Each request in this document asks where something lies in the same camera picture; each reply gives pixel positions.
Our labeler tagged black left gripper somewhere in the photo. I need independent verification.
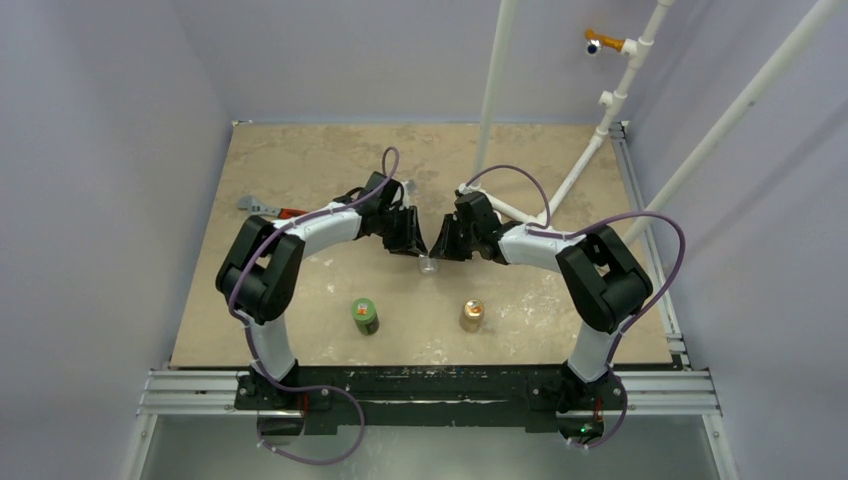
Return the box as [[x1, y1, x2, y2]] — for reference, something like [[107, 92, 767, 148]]
[[376, 204, 426, 257]]

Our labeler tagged clear plastic pill organizer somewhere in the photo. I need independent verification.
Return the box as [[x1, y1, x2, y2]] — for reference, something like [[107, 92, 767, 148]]
[[418, 256, 439, 275]]

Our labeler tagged green pill bottle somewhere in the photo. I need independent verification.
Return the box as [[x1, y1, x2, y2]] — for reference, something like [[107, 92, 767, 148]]
[[351, 297, 380, 336]]

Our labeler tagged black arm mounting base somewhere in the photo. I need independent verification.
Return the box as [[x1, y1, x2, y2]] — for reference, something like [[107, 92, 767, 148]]
[[234, 364, 627, 442]]

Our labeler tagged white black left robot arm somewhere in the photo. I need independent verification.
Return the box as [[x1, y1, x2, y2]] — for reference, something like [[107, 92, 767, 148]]
[[215, 172, 426, 409]]

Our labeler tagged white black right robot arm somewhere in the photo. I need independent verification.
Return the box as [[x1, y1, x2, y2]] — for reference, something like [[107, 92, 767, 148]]
[[429, 193, 653, 407]]

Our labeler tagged amber pill bottle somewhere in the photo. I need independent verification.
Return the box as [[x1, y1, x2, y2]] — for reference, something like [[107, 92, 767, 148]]
[[459, 299, 485, 333]]

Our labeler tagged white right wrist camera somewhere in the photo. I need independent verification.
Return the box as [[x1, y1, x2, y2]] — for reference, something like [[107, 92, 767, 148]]
[[455, 184, 480, 198]]

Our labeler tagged red handled adjustable wrench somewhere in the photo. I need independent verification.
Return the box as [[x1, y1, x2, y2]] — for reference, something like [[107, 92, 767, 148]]
[[236, 195, 307, 220]]

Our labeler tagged white PVC pipe frame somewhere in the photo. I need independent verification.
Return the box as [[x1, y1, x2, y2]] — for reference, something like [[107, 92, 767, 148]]
[[467, 0, 848, 246]]

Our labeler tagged aluminium extrusion frame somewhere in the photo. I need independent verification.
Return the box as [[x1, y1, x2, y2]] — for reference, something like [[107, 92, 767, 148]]
[[122, 121, 740, 480]]

